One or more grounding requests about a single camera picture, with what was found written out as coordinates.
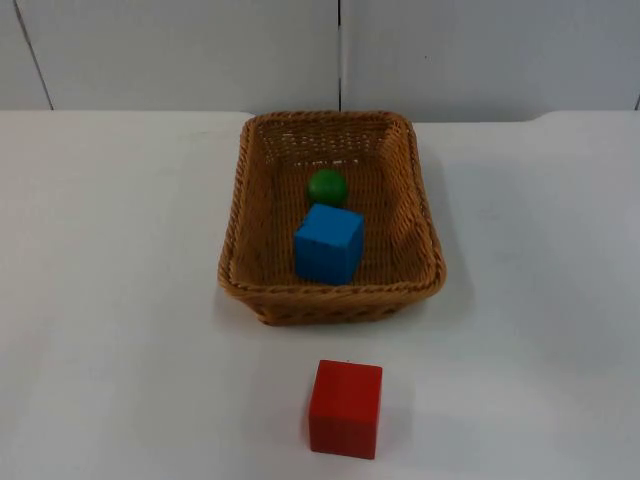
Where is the blue cube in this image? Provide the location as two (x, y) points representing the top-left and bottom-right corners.
(293, 202), (365, 287)

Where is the pale brown wicker basket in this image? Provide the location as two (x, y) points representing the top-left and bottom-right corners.
(216, 110), (448, 328)

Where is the red cube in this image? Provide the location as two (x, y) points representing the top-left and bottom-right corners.
(307, 358), (384, 460)

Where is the green ball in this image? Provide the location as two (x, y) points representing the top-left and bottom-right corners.
(306, 168), (348, 206)

